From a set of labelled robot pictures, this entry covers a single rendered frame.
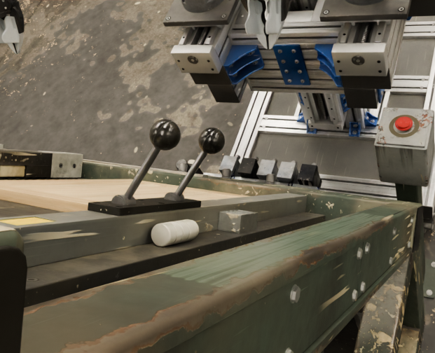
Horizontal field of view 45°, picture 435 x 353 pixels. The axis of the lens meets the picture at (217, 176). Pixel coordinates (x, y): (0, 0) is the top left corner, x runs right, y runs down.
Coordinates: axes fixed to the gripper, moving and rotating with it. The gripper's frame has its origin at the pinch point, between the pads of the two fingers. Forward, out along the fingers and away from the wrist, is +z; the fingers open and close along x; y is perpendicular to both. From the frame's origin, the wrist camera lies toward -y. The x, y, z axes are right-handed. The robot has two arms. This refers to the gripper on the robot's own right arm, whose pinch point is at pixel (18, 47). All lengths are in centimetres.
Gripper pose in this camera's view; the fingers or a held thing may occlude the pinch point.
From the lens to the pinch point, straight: 139.3
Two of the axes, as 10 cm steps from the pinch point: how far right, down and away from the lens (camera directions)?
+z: 1.4, 8.6, 4.9
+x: 8.9, 1.0, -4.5
